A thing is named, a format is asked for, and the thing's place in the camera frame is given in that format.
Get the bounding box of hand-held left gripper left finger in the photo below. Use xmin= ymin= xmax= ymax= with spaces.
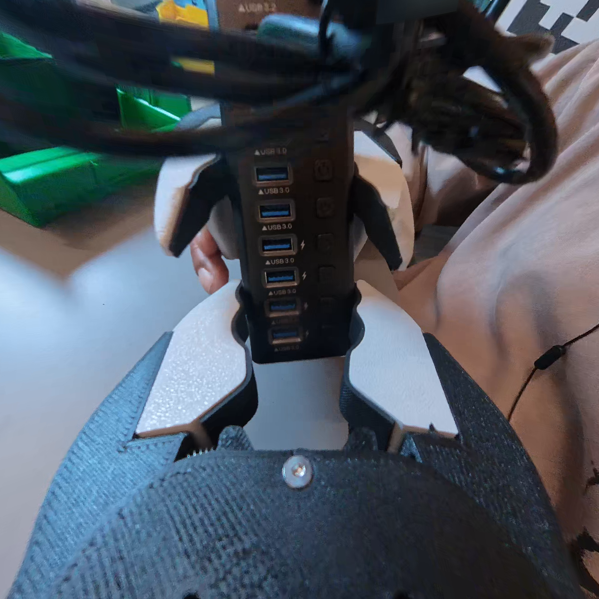
xmin=135 ymin=280 xmax=259 ymax=454

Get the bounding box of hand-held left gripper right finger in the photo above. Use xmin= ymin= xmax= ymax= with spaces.
xmin=340 ymin=280 xmax=459 ymax=454

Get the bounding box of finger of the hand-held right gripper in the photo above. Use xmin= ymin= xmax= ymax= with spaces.
xmin=153 ymin=153 xmax=231 ymax=258
xmin=350 ymin=132 xmax=416 ymax=273

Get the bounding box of black multi-port usb hub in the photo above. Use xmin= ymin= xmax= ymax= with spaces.
xmin=216 ymin=0 xmax=363 ymax=367

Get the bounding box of dark rounded plug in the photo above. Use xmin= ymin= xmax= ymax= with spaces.
xmin=256 ymin=13 xmax=367 ymax=58

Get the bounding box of person's right hand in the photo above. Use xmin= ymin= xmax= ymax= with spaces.
xmin=189 ymin=228 xmax=231 ymax=295

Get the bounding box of green plastic bin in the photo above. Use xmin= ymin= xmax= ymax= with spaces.
xmin=0 ymin=145 xmax=164 ymax=228
xmin=116 ymin=86 xmax=190 ymax=133
xmin=0 ymin=31 xmax=54 ymax=61

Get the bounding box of person in white hoodie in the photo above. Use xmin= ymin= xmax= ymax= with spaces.
xmin=391 ymin=40 xmax=599 ymax=599

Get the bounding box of yellow box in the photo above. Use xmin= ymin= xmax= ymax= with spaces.
xmin=156 ymin=0 xmax=217 ymax=75

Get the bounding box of black-and-white marker board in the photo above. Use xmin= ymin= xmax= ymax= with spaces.
xmin=495 ymin=0 xmax=599 ymax=55

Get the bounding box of thin black earphone wire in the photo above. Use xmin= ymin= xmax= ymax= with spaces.
xmin=507 ymin=323 xmax=599 ymax=422

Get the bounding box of black braided cable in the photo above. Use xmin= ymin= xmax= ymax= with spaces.
xmin=374 ymin=0 xmax=560 ymax=185

